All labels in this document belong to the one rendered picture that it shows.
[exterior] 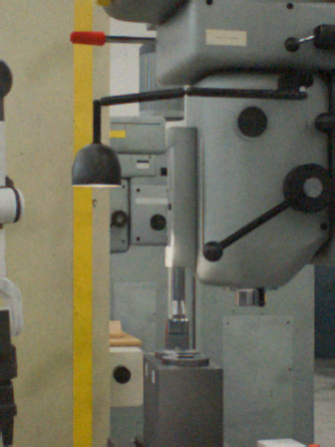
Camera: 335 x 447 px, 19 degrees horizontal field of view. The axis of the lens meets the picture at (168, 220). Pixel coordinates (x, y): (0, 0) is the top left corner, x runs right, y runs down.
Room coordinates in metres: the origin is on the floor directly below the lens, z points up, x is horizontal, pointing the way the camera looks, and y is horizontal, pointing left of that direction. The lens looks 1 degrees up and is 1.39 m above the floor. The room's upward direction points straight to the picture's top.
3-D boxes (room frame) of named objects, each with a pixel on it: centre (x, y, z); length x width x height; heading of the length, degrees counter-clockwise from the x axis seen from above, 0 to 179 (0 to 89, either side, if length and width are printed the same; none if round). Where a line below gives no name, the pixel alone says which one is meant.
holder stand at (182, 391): (1.88, -0.03, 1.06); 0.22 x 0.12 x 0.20; 8
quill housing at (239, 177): (1.51, -0.13, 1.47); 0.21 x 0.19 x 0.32; 14
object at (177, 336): (1.93, -0.02, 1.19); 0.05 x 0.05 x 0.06
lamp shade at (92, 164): (1.42, 0.10, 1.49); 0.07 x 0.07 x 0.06
